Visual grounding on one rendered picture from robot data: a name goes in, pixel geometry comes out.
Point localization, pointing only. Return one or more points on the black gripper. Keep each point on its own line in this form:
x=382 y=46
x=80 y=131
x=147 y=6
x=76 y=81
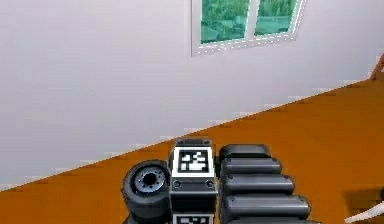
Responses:
x=146 y=196

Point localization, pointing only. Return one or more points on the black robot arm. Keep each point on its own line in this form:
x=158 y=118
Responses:
x=256 y=186

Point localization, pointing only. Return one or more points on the white chair leg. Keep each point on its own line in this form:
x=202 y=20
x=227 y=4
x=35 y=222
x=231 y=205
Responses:
x=365 y=215

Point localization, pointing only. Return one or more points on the white framed window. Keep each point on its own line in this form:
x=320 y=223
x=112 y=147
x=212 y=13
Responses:
x=245 y=23

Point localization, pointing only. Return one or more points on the brown wooden furniture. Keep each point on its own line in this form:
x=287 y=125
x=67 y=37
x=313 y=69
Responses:
x=378 y=70

